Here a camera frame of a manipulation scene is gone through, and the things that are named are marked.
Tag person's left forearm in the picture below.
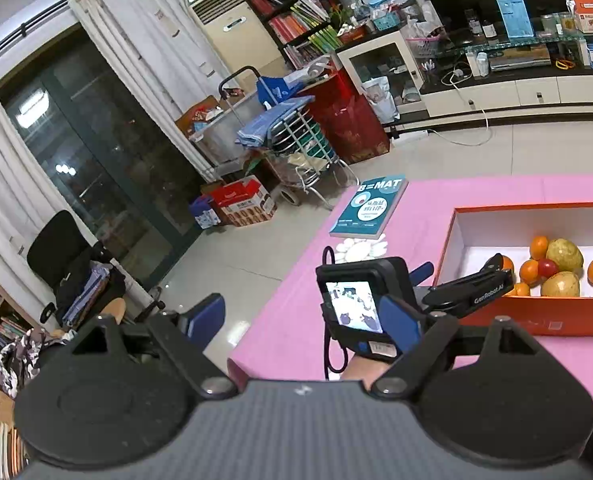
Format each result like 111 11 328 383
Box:
339 356 393 387

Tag red and white carton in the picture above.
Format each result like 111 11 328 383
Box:
211 175 277 228

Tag yellow pear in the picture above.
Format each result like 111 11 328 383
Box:
541 271 581 298

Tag stack of flat books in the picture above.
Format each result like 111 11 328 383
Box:
489 45 552 72

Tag orange and white small box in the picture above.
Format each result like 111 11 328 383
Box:
573 0 593 35

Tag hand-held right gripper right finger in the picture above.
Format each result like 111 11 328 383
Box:
369 294 542 400

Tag pile of clothes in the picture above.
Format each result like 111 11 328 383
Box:
56 260 127 328

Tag orange cardboard box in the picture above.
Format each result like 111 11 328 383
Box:
434 202 593 337

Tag open box of clutter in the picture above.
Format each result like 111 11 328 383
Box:
175 95 237 181

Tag pink tablecloth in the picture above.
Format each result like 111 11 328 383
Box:
226 175 593 406

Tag folded blue cloth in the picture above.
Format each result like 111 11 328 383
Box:
235 96 316 148

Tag white plastic bag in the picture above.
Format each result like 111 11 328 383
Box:
361 77 397 123

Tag red gift bag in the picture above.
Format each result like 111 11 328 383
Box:
311 90 392 163
296 72 347 103

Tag speckled green pear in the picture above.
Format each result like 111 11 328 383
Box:
547 238 584 273

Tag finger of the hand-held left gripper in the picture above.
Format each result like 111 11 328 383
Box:
411 261 435 288
421 254 516 320

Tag blue shopping trolley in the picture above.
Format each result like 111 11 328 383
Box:
219 66 327 161

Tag blue flat packet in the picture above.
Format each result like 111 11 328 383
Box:
495 0 535 38

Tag teal paperback book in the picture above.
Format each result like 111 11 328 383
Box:
329 176 409 240

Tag white television stand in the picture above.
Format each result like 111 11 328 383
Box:
397 35 593 133

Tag rows of shelved books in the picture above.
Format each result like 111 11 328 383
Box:
226 0 345 63

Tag white glass-door cabinet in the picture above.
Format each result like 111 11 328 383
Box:
337 30 427 116

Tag beige standing air conditioner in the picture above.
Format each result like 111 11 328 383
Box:
186 0 287 91

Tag patterned grey cloth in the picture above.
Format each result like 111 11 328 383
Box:
0 327 72 401

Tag black curtain rod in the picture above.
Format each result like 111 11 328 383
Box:
0 0 162 68

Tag small blue bag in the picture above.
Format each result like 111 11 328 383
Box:
189 195 222 231

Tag black camera cable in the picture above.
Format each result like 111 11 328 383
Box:
321 246 347 382

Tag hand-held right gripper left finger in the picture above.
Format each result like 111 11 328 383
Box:
69 292 240 401

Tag white power cable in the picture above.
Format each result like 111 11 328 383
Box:
441 67 490 146

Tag teal plastic basket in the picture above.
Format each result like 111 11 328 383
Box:
371 14 402 33

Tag black office chair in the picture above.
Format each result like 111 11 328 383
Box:
26 210 164 331

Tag metal rack cart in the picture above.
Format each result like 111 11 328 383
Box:
271 105 360 208

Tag white curtain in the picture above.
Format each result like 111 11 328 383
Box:
69 0 237 181
0 67 62 321

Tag glass sliding door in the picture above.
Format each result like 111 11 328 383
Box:
0 22 202 293

